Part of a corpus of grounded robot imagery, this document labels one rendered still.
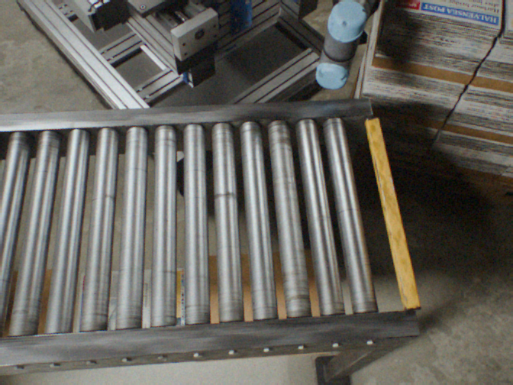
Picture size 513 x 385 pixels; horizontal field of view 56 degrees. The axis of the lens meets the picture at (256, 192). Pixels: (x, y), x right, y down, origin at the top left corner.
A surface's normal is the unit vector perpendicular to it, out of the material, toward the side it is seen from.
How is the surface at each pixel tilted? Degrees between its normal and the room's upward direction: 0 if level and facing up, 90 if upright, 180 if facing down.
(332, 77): 90
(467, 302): 0
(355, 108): 0
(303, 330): 0
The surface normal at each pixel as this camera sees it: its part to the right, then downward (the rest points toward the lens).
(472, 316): 0.03, -0.45
